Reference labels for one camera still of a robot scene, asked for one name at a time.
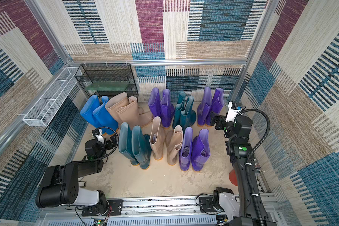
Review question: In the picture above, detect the slim teal rain boot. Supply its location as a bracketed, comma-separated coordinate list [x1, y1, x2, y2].
[119, 122, 139, 166]

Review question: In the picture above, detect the blue rain boot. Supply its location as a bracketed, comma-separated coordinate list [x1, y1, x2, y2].
[80, 95, 101, 128]
[93, 96, 118, 131]

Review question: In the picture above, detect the large teal rain boot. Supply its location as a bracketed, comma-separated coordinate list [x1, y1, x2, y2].
[131, 125, 152, 170]

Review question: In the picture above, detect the beige slim rain boot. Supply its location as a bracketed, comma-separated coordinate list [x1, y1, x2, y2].
[116, 97, 153, 130]

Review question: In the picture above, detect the beige tall rain boot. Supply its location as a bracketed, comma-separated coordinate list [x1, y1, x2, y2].
[105, 92, 129, 126]

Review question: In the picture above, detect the purple short rain boot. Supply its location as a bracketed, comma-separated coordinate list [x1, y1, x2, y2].
[179, 127, 193, 171]

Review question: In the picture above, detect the beige short rain boot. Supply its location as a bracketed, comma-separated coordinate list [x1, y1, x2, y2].
[150, 116, 165, 161]

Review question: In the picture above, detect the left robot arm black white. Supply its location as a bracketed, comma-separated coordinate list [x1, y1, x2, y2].
[35, 126, 119, 216]

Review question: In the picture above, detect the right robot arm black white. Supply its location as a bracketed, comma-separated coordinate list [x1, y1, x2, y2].
[210, 109, 276, 226]

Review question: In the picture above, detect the purple tall rain boot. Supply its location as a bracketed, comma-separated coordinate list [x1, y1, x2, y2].
[148, 87, 161, 117]

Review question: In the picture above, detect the small white grey box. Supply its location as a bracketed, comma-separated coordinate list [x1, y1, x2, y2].
[79, 181, 86, 188]

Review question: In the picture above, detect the red pencil cup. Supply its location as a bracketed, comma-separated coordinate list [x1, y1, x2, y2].
[228, 169, 238, 186]

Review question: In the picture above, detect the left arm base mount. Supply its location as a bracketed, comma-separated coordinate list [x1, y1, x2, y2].
[81, 190, 123, 217]

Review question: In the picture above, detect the white wire mesh basket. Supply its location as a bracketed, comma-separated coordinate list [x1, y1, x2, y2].
[23, 67, 78, 127]

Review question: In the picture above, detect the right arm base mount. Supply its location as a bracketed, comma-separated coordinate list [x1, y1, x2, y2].
[195, 187, 234, 215]

